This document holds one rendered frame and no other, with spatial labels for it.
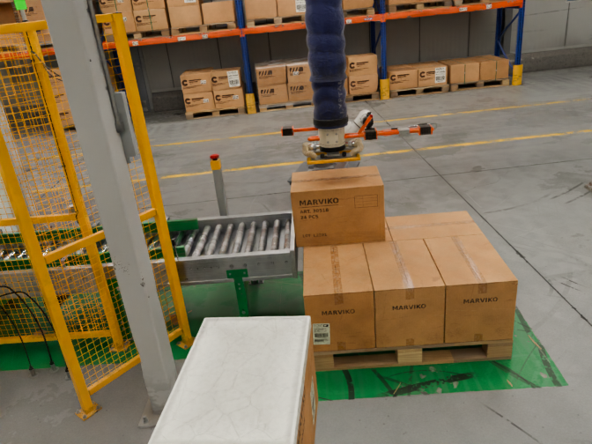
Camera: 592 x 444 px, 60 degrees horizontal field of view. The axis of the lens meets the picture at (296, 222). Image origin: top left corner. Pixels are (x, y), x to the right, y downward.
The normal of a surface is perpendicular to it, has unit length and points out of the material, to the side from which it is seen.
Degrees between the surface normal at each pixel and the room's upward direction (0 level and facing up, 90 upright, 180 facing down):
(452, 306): 90
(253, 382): 0
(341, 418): 0
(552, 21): 90
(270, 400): 0
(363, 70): 92
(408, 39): 90
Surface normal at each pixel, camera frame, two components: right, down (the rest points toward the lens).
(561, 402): -0.09, -0.91
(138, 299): -0.02, 0.41
